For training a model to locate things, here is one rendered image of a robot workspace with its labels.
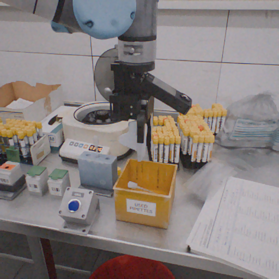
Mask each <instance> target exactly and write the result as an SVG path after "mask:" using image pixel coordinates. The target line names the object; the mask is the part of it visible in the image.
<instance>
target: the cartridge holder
mask: <svg viewBox="0 0 279 279"><path fill-rule="evenodd" d="M22 175H23V176H22V177H20V178H19V179H18V180H17V181H16V182H15V183H14V184H13V185H8V184H2V183H0V198H4V199H9V200H12V199H13V198H15V197H16V196H17V195H18V194H19V193H20V192H21V191H22V190H23V189H24V188H25V187H26V186H27V183H26V178H25V177H26V176H25V174H22Z"/></svg>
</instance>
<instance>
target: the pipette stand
mask: <svg viewBox="0 0 279 279"><path fill-rule="evenodd" d="M77 162H78V170H79V175H80V185H79V187H78V188H81V189H88V190H93V191H94V193H96V194H99V195H103V196H108V197H111V196H112V194H113V192H114V189H113V187H114V185H115V183H116V181H117V179H118V173H117V157H116V156H113V155H107V154H101V153H98V157H96V153H95V152H91V151H85V150H84V151H83V152H82V153H81V154H80V155H79V156H78V157H77Z"/></svg>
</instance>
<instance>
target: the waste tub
mask: <svg viewBox="0 0 279 279"><path fill-rule="evenodd" d="M177 168H178V165H173V164H167V163H159V162H151V161H143V160H142V161H141V162H138V160H135V159H131V158H129V159H128V161H127V163H126V165H125V167H124V169H123V170H122V172H121V174H120V175H119V177H118V179H117V181H116V183H115V185H114V187H113V189H114V205H115V216H116V220H120V221H126V222H132V223H138V225H144V226H149V227H155V228H162V229H168V225H169V220H170V216H171V211H172V206H173V201H174V196H175V182H176V174H177ZM130 181H131V182H134V183H136V184H137V186H139V187H142V188H144V189H147V190H150V191H152V192H155V193H151V192H147V191H144V190H141V189H138V188H136V189H132V188H129V187H128V183H129V182H130Z"/></svg>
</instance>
